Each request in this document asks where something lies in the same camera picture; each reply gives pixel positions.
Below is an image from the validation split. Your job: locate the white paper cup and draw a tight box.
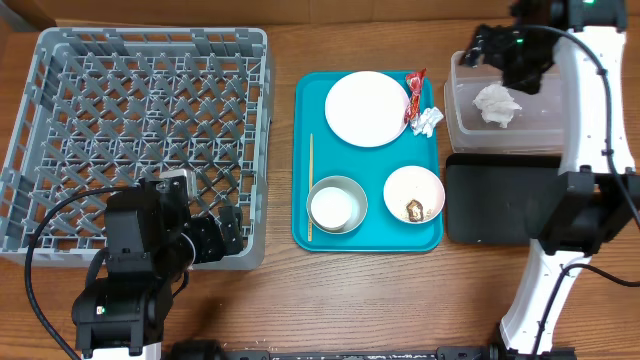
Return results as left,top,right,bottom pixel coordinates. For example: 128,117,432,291
310,187,353,232

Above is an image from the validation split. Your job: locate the small white tissue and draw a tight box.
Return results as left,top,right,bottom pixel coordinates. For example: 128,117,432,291
410,107,444,138

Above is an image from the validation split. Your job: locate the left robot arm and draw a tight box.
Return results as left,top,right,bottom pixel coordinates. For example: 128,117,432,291
72,176,243,359

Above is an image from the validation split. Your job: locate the teal plastic tray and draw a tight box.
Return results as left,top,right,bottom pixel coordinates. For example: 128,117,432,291
292,72,444,253

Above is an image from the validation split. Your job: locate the black tray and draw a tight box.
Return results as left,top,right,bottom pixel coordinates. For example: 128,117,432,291
445,153,560,247

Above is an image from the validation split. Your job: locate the red snack wrapper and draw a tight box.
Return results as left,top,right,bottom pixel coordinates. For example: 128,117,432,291
404,68,426,124

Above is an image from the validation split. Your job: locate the large white tissue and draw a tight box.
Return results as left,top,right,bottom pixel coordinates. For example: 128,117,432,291
473,83,522,128

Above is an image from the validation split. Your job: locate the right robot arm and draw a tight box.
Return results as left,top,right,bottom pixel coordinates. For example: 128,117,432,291
462,0,639,359

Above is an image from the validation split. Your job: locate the grey metal bowl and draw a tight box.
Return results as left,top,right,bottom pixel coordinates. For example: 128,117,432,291
306,175,368,235

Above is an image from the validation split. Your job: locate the grey plastic dish rack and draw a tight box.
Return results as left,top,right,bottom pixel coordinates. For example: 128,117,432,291
1,28,274,270

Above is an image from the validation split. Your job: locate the wooden chopstick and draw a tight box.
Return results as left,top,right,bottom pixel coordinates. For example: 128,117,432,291
307,133,314,243

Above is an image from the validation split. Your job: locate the brown food scrap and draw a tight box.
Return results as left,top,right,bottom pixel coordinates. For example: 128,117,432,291
406,199,424,222

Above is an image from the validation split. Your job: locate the white bowl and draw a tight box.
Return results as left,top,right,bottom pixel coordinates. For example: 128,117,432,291
383,165,446,224

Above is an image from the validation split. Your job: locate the large white plate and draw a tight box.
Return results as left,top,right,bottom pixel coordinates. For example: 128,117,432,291
325,71,409,148

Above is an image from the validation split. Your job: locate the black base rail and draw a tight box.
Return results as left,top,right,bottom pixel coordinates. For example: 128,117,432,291
164,339,576,360

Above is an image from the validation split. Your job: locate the clear plastic bin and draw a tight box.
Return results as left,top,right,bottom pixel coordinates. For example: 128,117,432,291
444,51,564,154

